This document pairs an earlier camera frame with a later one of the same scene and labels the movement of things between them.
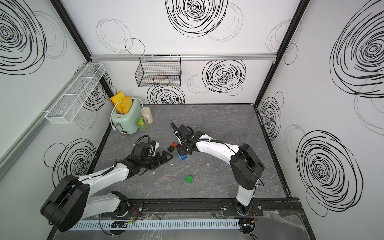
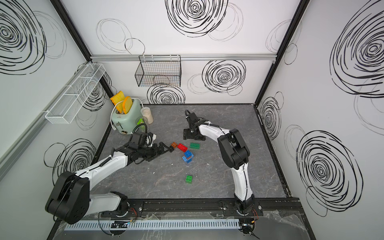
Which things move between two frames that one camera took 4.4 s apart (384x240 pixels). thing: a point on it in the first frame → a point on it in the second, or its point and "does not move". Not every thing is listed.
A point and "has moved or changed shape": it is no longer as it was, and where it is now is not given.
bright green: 188,179 does not move
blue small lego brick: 184,157 has moved or changed shape
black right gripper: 179,147 → 187,134
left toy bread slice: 119,97 does not move
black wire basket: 159,71 does not move
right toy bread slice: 127,104 does not move
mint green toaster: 126,123 does not move
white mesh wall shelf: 68,106 does not move
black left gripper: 163,160 → 154,146
